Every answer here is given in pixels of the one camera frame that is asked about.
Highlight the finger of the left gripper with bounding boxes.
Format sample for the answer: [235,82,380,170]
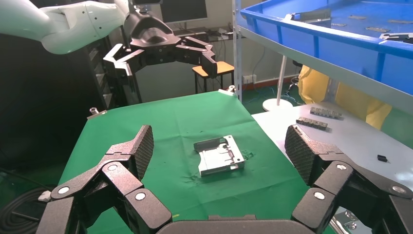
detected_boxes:
[102,43,146,86]
[175,36,219,79]

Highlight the galvanized sheet metal bracket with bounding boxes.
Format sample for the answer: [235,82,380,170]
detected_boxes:
[193,135,246,177]
[284,8,332,24]
[379,32,413,45]

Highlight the yellow plastic bag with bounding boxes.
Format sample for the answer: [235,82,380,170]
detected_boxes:
[297,64,393,131]

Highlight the black corrugated cable hose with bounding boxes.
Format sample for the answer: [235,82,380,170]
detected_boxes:
[0,187,56,234]

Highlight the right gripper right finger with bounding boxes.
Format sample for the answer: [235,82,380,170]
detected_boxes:
[284,124,413,234]

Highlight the cluttered background desk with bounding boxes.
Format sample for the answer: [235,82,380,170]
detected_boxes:
[171,25,234,43]

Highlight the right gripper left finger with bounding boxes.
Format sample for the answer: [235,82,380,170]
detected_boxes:
[35,125,173,234]

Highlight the green cloth mat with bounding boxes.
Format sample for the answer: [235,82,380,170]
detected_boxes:
[57,90,311,234]

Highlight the orange seat stool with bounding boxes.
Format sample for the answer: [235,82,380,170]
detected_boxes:
[192,61,235,94]

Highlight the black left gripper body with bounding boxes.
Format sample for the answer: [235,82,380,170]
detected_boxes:
[123,12,181,65]

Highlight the blue plastic bin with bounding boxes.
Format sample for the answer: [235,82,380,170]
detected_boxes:
[240,0,413,96]

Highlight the silver binder clip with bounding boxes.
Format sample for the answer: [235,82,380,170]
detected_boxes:
[87,107,108,121]
[218,85,237,97]

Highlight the grey metal upright post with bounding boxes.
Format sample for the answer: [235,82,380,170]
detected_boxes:
[232,0,243,101]

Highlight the black computer monitor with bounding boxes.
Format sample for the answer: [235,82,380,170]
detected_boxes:
[160,0,208,24]

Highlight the small ribbed metal strip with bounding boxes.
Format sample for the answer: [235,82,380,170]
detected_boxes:
[309,106,343,119]
[296,117,329,131]

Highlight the white lamp stand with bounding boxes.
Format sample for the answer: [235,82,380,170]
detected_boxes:
[262,55,294,113]

